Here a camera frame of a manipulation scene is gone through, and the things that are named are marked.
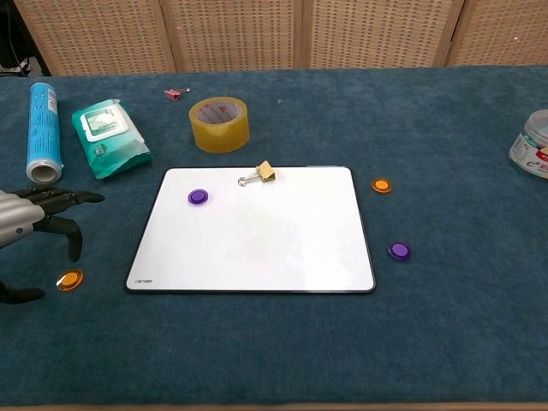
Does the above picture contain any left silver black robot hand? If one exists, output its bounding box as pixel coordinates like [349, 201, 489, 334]
[0, 187, 106, 305]

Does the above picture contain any woven rattan folding screen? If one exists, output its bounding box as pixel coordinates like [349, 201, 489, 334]
[12, 0, 548, 77]

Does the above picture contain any gold binder clip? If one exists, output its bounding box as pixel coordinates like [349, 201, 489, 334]
[237, 160, 277, 188]

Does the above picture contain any clear jar of binder clips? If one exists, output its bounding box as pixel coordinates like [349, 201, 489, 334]
[508, 109, 548, 183]

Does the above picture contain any white magnetic whiteboard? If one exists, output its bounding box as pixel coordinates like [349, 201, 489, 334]
[124, 166, 377, 295]

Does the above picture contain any blue cling film roll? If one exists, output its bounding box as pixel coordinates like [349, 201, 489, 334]
[25, 82, 65, 185]

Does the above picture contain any dark blue table cloth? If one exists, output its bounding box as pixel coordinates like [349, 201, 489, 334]
[0, 64, 548, 408]

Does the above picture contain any pink binder clip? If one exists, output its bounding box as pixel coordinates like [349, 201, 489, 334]
[164, 86, 191, 103]

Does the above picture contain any green wet wipes pack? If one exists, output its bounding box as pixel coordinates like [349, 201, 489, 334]
[71, 98, 154, 180]

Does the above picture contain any yellow packing tape roll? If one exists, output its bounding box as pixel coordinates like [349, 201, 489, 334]
[188, 96, 251, 153]

